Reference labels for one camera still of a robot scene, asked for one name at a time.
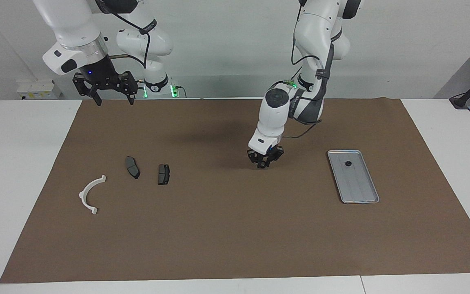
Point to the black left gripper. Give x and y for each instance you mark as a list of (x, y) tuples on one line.
[(269, 156)]

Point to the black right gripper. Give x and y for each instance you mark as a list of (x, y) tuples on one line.
[(104, 77)]

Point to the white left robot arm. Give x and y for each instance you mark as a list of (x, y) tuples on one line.
[(276, 118)]

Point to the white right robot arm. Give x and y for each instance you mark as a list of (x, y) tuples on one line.
[(67, 24)]

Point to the silver metal tray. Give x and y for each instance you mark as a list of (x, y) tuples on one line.
[(353, 183)]

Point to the brown table mat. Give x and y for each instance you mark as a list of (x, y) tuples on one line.
[(235, 228)]

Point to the dark grey angled brake pad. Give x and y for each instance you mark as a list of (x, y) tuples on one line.
[(132, 167)]

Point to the black rectangular brake pad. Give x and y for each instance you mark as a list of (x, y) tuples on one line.
[(163, 174)]

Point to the white wall box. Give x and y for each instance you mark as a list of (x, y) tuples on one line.
[(39, 90)]

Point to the white curved plastic bracket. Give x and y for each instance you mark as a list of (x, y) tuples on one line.
[(83, 196)]

